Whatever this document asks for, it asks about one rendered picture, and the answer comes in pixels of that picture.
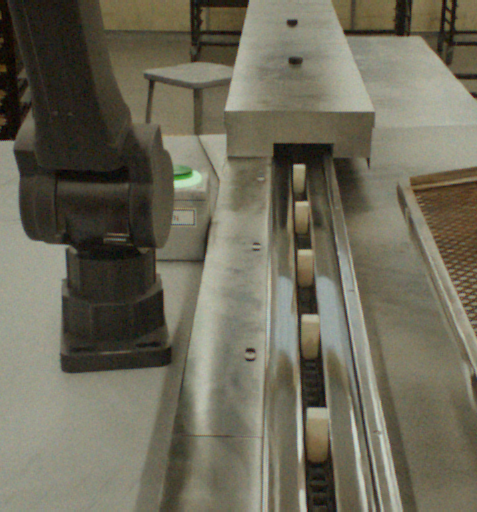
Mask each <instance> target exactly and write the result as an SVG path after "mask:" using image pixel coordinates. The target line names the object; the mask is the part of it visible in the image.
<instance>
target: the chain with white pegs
mask: <svg viewBox="0 0 477 512"><path fill-rule="evenodd" d="M290 161H291V186H292V209H293V232H295V255H296V279H297V301H298V326H299V348H300V372H301V395H302V419H304V440H305V462H306V463H305V466H306V490H307V511H308V512H333V510H332V501H331V498H332V497H331V484H330V476H329V475H330V472H329V459H327V447H328V420H329V418H328V410H327V409H326V408H324V407H323V394H322V383H321V379H320V370H319V357H318V342H319V316H318V315H315V306H314V295H313V251H312V250H309V244H308V232H307V223H308V203H307V202H305V194H304V174H305V167H304V164H302V143H290ZM313 506H314V507H313Z"/></svg>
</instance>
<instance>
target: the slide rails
mask: <svg viewBox="0 0 477 512"><path fill-rule="evenodd" d="M302 148H303V160H304V167H305V184H306V194H307V203H308V218H309V230H311V241H312V251H313V265H314V276H315V288H316V299H317V311H318V316H319V334H320V346H321V358H323V370H324V381H325V392H326V404H327V410H328V418H329V420H328V428H329V440H331V452H332V464H333V476H334V488H335V499H336V506H337V511H338V512H377V508H376V501H374V494H373V486H372V480H371V472H370V466H369V458H368V457H367V451H366V444H365V437H364V429H363V423H362V415H361V409H359V401H358V395H357V387H356V381H355V373H354V367H353V359H352V353H350V345H349V339H348V331H347V325H346V317H345V311H344V303H343V297H342V289H341V283H339V275H338V269H337V262H336V255H335V248H334V241H333V234H332V227H331V220H330V214H329V206H328V200H327V192H326V186H325V178H323V176H324V172H322V164H321V158H320V150H319V144H318V143H302ZM299 349H300V348H299V339H298V315H297V291H296V267H295V243H293V219H292V195H291V171H290V147H289V143H273V189H272V253H271V318H270V382H269V447H268V512H307V510H306V485H305V461H304V437H303V431H302V412H301V388H300V363H299Z"/></svg>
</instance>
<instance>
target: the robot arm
mask: <svg viewBox="0 0 477 512"><path fill-rule="evenodd" d="M7 1H8V5H9V10H10V14H11V19H13V23H14V28H15V32H16V36H17V41H18V46H20V51H21V55H22V60H23V64H24V68H25V73H26V77H28V81H29V87H30V92H31V99H32V107H33V117H34V118H31V117H28V118H27V119H26V121H25V122H24V123H23V125H22V127H20V128H19V130H18V133H17V136H16V139H15V142H14V146H13V154H14V157H15V162H16V166H18V169H19V173H20V181H19V213H20V219H21V224H22V227H23V230H24V233H25V235H27V237H28V238H29V239H30V240H32V241H43V242H45V243H47V244H61V246H69V247H68V248H65V253H66V271H67V278H65V279H61V306H60V307H61V332H60V353H59V355H60V361H61V370H62V371H63V372H66V373H84V372H100V371H116V370H132V369H146V368H147V367H162V366H166V365H169V364H170V363H171V353H172V351H171V348H172V345H171V339H170V335H169V330H168V324H167V319H166V315H164V299H163V288H162V280H161V278H160V273H156V249H162V248H163V247H165V246H166V243H167V241H168V238H169V235H170V231H171V226H172V220H173V211H174V197H175V182H174V169H173V162H172V158H171V155H170V153H169V151H168V149H164V147H163V140H162V132H161V125H160V124H137V122H132V117H131V112H130V108H129V106H128V105H127V103H126V102H124V100H123V98H122V94H121V92H120V89H119V87H118V83H117V80H116V77H115V73H113V69H112V65H111V60H110V56H109V50H108V43H107V38H106V32H105V31H104V24H103V19H102V12H101V6H100V0H7Z"/></svg>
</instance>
